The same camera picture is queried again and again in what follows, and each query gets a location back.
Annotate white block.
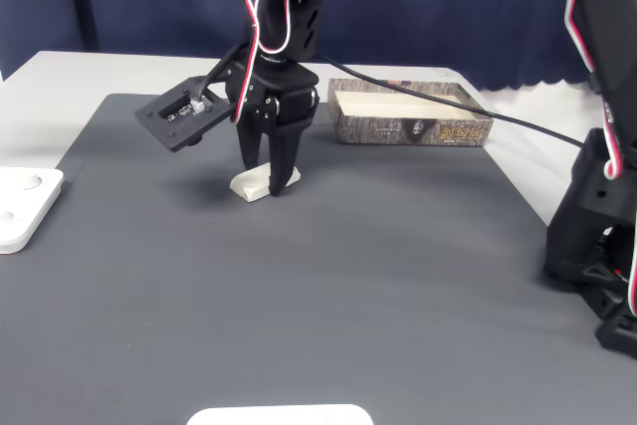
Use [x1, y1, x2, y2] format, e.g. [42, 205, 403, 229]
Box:
[230, 161, 304, 204]

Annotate printed cardboard box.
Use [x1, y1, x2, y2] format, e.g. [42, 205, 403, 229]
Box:
[326, 78, 495, 147]

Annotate grey table mat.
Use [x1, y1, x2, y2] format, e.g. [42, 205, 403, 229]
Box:
[0, 93, 637, 425]

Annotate red white servo wire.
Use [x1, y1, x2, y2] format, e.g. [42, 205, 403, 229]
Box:
[546, 0, 637, 319]
[229, 0, 344, 123]

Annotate black camera cable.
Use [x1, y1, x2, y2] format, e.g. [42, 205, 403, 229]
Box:
[191, 44, 582, 147]

